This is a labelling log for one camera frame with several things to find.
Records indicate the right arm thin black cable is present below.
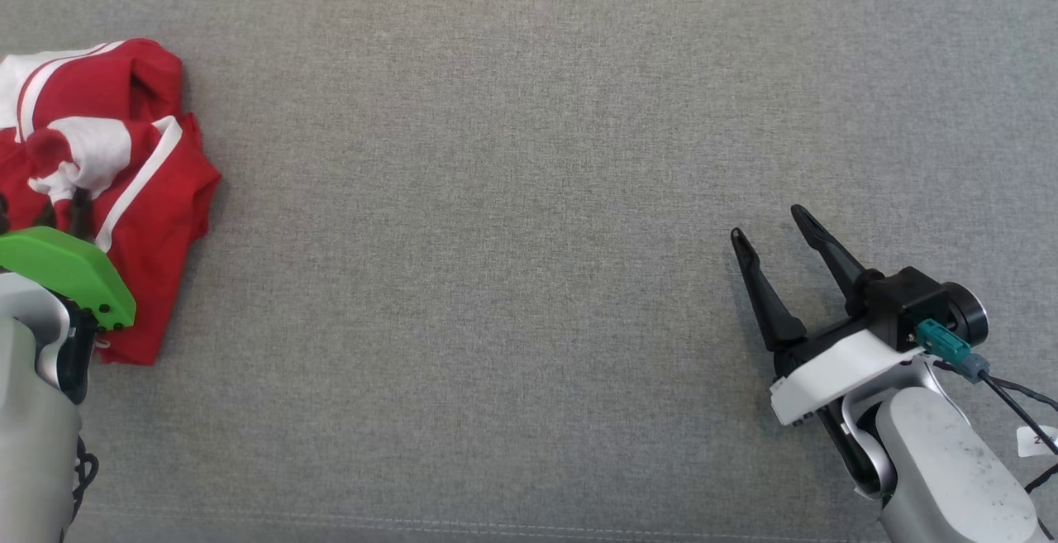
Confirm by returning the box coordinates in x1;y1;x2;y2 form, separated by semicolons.
934;360;1058;540

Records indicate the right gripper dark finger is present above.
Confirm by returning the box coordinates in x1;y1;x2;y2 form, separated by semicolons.
791;204;884;317
731;228;807;352

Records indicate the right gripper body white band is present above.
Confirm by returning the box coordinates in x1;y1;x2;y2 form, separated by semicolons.
770;316;925;490

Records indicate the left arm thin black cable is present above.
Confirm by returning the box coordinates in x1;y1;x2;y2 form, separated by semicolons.
73;436;100;523

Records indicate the red white basketball jersey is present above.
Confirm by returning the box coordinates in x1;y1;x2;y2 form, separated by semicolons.
0;37;222;366

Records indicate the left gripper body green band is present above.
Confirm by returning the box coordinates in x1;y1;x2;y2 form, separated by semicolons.
0;226;137;405

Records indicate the grey fabric sofa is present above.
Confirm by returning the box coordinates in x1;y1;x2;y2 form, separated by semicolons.
0;0;1058;543

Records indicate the white cable label tag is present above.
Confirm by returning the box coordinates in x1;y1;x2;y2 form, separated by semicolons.
1017;425;1058;458

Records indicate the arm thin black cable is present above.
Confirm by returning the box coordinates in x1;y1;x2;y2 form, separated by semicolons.
73;436;100;523
934;360;1058;540

